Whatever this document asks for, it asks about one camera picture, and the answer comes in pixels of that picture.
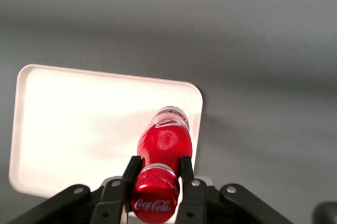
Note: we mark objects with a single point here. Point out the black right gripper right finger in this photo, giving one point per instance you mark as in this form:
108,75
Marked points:
200,203

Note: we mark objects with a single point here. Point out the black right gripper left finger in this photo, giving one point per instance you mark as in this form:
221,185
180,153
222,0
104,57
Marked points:
110,197

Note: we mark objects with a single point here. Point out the red coke bottle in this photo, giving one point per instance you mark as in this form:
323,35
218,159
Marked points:
164,142

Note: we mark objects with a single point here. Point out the white rectangular tray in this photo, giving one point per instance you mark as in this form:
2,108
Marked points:
79,129

